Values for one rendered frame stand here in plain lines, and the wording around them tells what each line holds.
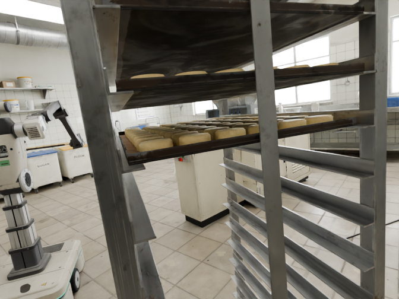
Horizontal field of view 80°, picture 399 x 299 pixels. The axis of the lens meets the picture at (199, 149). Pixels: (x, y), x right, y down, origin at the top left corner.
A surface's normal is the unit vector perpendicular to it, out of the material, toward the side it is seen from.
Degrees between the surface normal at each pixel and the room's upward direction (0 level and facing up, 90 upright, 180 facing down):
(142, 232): 0
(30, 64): 90
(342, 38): 90
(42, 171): 92
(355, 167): 90
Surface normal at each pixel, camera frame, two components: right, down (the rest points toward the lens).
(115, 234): 0.33, 0.11
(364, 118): -0.93, 0.16
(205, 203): 0.65, 0.05
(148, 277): -0.11, -0.98
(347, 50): -0.64, 0.20
